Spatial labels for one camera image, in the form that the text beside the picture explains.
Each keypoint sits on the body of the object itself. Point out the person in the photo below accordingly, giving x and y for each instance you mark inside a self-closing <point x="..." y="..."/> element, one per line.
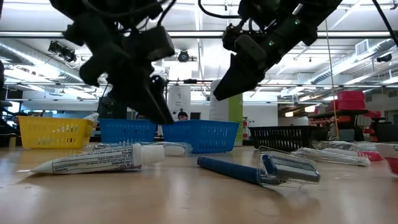
<point x="183" y="115"/>

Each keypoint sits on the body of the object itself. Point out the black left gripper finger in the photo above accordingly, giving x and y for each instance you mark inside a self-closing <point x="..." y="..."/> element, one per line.
<point x="133" y="102"/>
<point x="160" y="99"/>

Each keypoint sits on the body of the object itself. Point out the white toothpaste tube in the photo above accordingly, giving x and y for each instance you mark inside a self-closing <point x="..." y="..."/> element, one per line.
<point x="177" y="150"/>
<point x="93" y="161"/>

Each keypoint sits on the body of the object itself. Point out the clear plastic toiletry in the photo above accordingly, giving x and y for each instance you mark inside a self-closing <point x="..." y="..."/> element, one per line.
<point x="92" y="117"/>

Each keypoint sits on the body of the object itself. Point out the red storage bin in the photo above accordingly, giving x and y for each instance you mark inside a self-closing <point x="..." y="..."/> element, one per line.
<point x="348" y="104"/>
<point x="351" y="95"/>

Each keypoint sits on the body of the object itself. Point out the silver ventilation duct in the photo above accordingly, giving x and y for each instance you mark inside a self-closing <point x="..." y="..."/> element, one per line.
<point x="348" y="63"/>
<point x="31" y="59"/>

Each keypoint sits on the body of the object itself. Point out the blue plastic basket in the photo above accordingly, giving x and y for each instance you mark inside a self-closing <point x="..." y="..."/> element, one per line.
<point x="127" y="130"/>
<point x="202" y="135"/>

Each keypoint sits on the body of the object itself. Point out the blue toothbrush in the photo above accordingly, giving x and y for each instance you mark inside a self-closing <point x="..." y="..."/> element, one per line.
<point x="342" y="145"/>

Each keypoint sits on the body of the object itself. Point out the black ceiling camera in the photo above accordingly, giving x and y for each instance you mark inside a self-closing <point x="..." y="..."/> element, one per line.
<point x="183" y="56"/>
<point x="384" y="57"/>
<point x="62" y="51"/>

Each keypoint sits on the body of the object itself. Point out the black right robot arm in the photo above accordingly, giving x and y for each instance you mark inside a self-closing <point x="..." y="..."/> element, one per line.
<point x="311" y="9"/>

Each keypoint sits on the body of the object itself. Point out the black plastic basket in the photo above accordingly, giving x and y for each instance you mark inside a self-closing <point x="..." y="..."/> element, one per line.
<point x="286" y="137"/>

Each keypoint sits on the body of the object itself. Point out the metal shelf with red bins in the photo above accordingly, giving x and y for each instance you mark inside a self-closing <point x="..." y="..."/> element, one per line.
<point x="374" y="114"/>

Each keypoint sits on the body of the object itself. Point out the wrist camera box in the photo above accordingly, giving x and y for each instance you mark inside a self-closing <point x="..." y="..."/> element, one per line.
<point x="155" y="43"/>
<point x="248" y="46"/>

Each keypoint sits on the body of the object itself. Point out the white cylindrical tank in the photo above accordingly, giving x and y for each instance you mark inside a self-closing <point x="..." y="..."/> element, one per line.
<point x="179" y="102"/>

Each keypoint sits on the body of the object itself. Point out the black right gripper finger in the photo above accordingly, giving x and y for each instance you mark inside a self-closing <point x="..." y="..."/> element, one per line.
<point x="239" y="77"/>

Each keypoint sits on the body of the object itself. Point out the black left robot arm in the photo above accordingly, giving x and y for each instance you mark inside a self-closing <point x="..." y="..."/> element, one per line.
<point x="93" y="12"/>

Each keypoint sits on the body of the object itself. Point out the blue disposable razor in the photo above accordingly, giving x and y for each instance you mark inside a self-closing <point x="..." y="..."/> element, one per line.
<point x="230" y="169"/>

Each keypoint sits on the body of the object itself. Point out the red toothbrush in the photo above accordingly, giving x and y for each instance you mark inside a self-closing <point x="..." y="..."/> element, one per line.
<point x="332" y="157"/>

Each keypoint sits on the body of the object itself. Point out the black monitor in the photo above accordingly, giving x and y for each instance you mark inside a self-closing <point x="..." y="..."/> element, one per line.
<point x="104" y="110"/>

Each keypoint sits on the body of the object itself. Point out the yellow plastic basket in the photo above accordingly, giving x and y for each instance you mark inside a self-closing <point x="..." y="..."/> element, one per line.
<point x="49" y="132"/>

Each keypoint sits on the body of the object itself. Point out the black crossbar stand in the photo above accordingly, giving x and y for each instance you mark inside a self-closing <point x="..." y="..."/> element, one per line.
<point x="189" y="81"/>

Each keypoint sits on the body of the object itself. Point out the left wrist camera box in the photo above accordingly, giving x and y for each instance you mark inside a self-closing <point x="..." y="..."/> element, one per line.
<point x="155" y="43"/>

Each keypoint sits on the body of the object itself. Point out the silver blue toothpaste tube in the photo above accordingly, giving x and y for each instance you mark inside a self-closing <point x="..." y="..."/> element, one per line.
<point x="392" y="165"/>

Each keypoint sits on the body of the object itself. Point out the parts bin rack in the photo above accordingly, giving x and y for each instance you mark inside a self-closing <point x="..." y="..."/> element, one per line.
<point x="339" y="113"/>

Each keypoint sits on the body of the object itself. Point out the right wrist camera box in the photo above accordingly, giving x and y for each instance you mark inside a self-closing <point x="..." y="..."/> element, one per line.
<point x="248" y="46"/>

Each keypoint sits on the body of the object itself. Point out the white green wipes canister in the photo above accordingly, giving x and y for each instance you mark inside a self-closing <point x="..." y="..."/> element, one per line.
<point x="230" y="109"/>

